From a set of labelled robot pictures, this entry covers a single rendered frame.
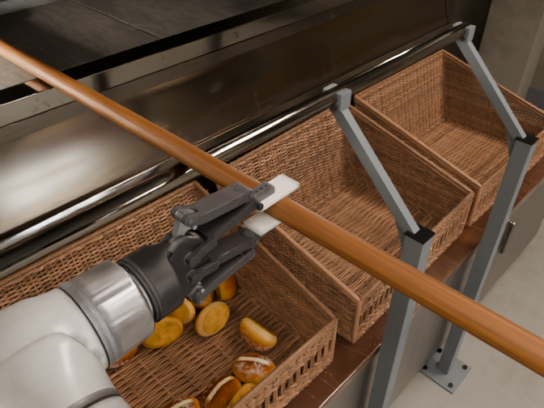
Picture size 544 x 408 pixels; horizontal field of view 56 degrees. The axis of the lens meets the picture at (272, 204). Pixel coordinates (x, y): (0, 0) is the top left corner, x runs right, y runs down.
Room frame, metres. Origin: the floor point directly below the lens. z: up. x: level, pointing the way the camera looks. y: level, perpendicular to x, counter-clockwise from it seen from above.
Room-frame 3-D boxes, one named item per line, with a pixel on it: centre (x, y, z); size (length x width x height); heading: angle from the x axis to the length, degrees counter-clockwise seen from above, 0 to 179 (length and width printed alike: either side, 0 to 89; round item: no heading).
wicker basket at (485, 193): (1.52, -0.62, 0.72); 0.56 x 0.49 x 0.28; 135
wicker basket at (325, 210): (1.10, -0.21, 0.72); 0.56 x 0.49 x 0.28; 137
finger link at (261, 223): (0.49, 0.00, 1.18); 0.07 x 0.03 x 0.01; 137
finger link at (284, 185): (0.49, 0.00, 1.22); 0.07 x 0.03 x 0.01; 137
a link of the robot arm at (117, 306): (0.33, 0.16, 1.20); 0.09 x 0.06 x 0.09; 47
